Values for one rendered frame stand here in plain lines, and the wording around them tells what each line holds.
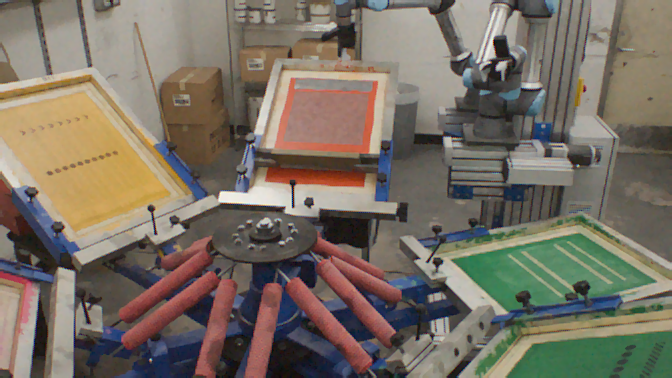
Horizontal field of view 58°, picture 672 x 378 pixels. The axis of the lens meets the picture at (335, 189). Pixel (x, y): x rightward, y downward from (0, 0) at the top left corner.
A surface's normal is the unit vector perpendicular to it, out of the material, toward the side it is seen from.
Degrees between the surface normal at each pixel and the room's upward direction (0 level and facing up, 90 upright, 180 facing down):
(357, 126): 30
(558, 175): 90
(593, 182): 90
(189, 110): 90
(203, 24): 90
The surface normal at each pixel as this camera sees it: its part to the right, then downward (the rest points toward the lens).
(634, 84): -0.15, 0.40
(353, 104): -0.08, -0.59
